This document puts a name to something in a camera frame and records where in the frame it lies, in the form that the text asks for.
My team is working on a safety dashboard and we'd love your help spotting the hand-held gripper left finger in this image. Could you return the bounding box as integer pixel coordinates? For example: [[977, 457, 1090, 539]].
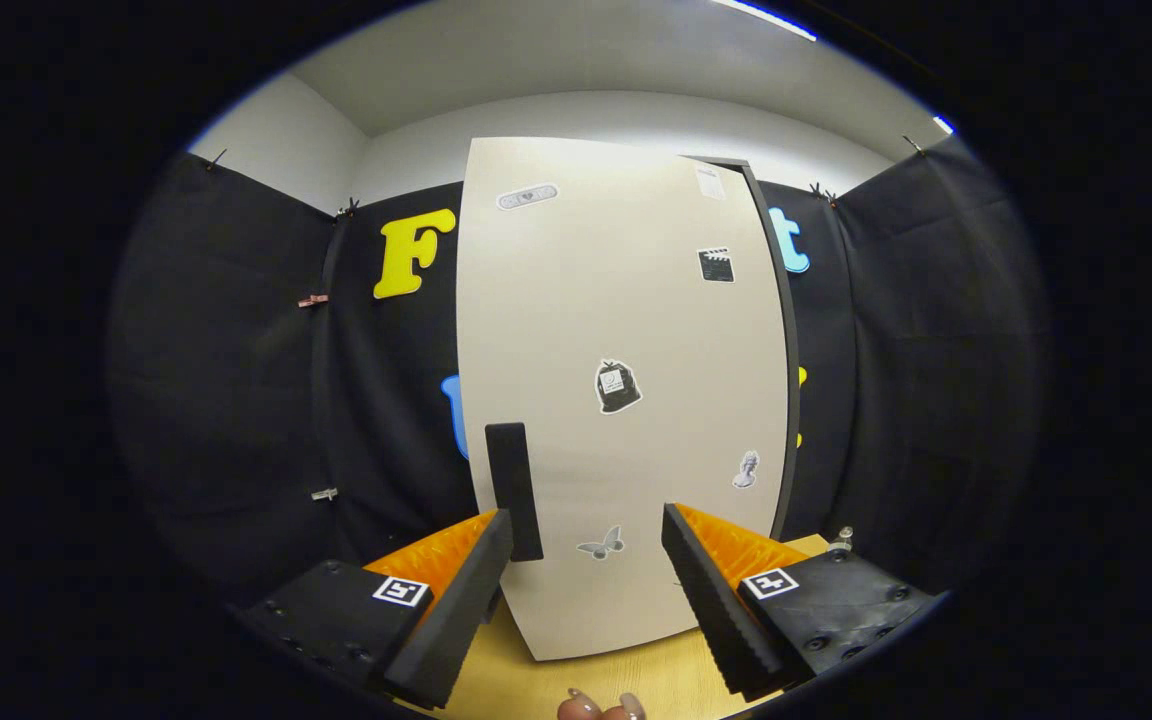
[[234, 508, 516, 711]]

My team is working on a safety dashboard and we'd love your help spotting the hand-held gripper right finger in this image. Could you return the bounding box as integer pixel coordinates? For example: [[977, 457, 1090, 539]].
[[660, 502, 941, 701]]

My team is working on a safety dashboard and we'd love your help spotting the long ceiling light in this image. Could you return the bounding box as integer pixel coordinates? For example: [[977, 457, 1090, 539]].
[[711, 0, 819, 43]]

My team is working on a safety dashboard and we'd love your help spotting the grey shoe cabinet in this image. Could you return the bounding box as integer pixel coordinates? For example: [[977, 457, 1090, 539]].
[[681, 155, 802, 541]]

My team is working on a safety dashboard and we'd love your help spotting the black backdrop cloth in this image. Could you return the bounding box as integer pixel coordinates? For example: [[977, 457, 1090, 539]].
[[106, 135, 1052, 611]]

